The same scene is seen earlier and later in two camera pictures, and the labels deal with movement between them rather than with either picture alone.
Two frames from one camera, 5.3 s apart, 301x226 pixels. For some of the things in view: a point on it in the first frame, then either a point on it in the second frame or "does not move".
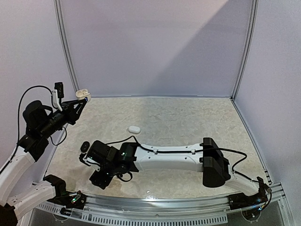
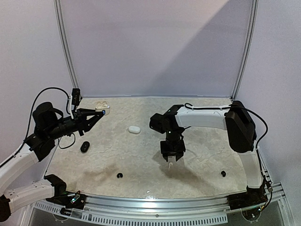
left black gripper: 71,114 -> 81,114
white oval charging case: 134,129 does not move
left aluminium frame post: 58,6 does not move
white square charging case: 81,93 -> 100,106
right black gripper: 93,171 -> 172,146
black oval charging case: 84,147 does not move
